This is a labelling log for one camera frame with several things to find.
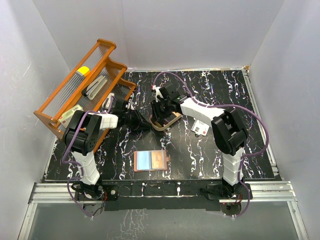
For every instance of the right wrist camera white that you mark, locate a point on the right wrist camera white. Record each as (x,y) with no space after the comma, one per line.
(158,94)

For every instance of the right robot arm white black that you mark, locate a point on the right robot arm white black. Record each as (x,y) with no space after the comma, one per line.
(229,132)

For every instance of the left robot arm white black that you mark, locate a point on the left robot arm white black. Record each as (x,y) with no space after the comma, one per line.
(82,135)

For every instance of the green white staples box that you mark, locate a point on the green white staples box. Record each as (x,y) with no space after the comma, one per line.
(67,116)

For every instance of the beige oval tray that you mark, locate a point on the beige oval tray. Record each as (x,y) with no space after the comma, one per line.
(172,120)

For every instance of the small white stapler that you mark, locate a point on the small white stapler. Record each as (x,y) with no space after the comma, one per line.
(108,101)

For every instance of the orange wooden shelf rack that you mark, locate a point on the orange wooden shelf rack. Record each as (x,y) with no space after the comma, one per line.
(94,65)

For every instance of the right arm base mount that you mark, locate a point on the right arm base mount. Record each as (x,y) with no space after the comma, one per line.
(224,191)

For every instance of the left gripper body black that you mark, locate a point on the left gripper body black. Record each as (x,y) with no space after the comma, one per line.
(130,118)

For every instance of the white printed paper packet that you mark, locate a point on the white printed paper packet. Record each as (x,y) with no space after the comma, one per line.
(200,128)

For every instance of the grey black stapler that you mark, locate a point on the grey black stapler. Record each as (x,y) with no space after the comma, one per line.
(93,89)

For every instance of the yellow grey eraser block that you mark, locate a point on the yellow grey eraser block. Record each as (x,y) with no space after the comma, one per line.
(83,71)

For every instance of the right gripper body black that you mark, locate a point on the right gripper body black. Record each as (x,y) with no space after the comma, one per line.
(161,108)

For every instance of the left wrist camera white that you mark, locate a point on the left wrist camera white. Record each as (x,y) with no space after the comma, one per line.
(130,106)

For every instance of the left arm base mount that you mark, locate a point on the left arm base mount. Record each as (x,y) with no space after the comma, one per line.
(107,193)

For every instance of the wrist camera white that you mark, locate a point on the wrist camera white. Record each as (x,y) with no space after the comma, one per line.
(158,94)
(130,106)

